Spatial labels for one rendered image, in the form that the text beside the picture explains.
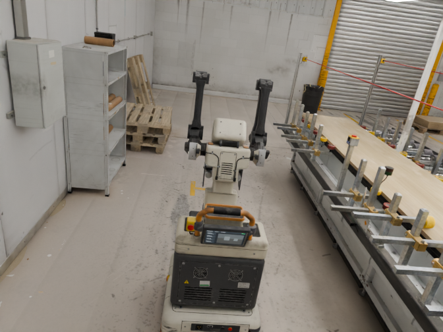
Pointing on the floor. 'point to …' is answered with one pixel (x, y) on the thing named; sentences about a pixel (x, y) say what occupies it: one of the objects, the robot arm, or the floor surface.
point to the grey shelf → (93, 114)
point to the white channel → (421, 87)
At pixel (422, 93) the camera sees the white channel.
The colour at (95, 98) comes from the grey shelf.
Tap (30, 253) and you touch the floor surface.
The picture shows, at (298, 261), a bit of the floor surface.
